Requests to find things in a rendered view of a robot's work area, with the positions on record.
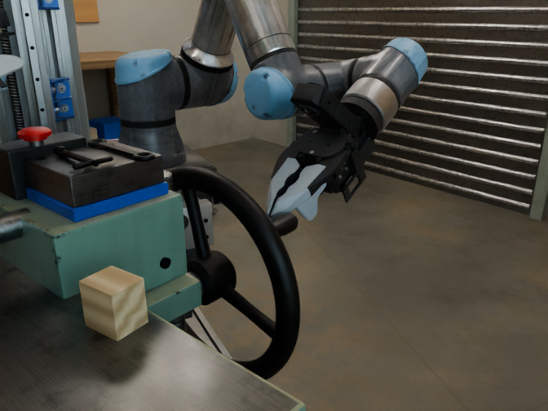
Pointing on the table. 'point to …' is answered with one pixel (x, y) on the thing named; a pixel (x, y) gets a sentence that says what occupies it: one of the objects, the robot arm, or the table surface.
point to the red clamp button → (34, 134)
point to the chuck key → (80, 158)
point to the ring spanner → (121, 150)
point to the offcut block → (113, 302)
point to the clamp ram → (11, 225)
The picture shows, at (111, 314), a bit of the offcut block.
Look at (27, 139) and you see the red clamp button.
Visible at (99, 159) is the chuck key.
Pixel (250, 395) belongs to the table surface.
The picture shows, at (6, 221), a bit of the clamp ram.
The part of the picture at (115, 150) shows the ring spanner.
